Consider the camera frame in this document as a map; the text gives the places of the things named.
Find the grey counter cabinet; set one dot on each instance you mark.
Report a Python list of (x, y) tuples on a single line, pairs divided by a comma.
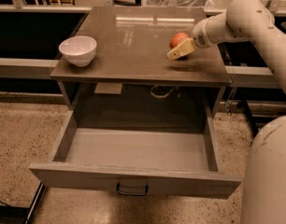
[(132, 43)]

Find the white ceramic bowl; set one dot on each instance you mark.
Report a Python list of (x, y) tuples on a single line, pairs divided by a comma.
[(78, 50)]

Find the red apple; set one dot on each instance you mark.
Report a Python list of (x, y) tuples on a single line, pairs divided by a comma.
[(177, 39)]

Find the white floor vent grate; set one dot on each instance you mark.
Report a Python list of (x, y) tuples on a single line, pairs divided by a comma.
[(178, 3)]

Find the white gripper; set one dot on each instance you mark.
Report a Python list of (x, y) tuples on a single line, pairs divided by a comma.
[(201, 35)]

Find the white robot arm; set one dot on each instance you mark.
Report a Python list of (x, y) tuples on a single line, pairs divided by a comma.
[(264, 193)]

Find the grey open drawer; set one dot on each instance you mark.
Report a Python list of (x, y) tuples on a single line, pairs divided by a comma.
[(174, 155)]

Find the black drawer handle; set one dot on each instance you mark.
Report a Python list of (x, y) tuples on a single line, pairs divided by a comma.
[(132, 191)]

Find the black stand leg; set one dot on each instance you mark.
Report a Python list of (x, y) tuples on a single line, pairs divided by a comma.
[(250, 118)]

